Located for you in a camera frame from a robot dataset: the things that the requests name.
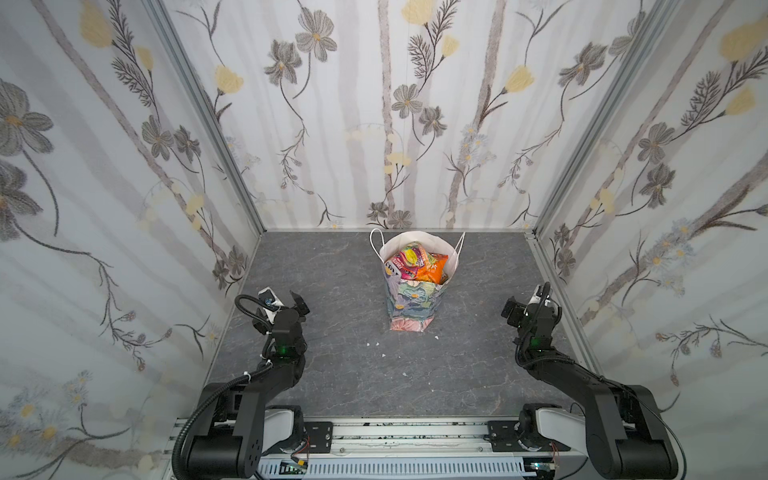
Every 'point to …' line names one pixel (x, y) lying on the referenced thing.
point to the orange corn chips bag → (432, 270)
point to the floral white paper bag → (429, 294)
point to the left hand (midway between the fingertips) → (271, 291)
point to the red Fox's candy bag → (410, 259)
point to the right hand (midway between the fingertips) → (523, 298)
